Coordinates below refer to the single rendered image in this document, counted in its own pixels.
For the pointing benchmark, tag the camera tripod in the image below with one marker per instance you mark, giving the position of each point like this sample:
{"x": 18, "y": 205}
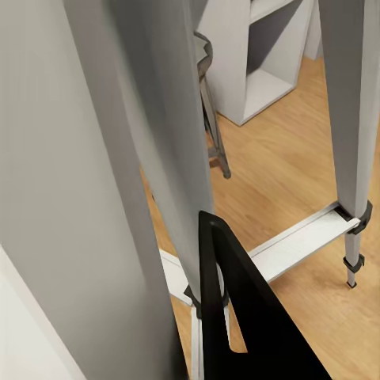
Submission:
{"x": 90, "y": 90}

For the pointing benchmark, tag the desk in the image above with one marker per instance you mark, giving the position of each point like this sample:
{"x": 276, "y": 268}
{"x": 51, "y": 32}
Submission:
{"x": 257, "y": 51}

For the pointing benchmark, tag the taboret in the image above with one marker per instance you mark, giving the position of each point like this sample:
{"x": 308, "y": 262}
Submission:
{"x": 204, "y": 58}

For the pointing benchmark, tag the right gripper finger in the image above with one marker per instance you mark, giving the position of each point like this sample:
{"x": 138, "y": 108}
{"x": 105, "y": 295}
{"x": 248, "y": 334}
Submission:
{"x": 276, "y": 348}

